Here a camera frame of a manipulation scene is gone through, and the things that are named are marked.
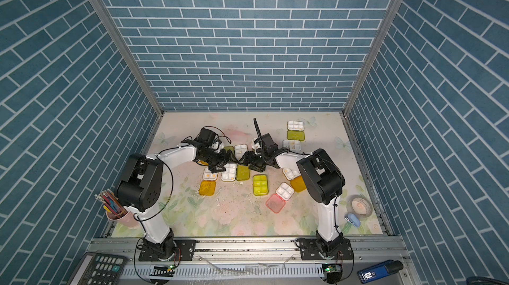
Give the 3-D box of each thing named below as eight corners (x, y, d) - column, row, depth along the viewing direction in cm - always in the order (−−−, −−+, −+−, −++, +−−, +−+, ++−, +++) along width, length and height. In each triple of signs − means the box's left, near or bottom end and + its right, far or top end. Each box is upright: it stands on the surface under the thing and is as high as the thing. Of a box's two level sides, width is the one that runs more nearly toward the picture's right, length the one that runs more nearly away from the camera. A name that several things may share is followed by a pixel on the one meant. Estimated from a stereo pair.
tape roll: (349, 219, 84) (352, 216, 81) (343, 197, 90) (346, 194, 87) (372, 219, 84) (375, 216, 81) (364, 197, 90) (368, 194, 87)
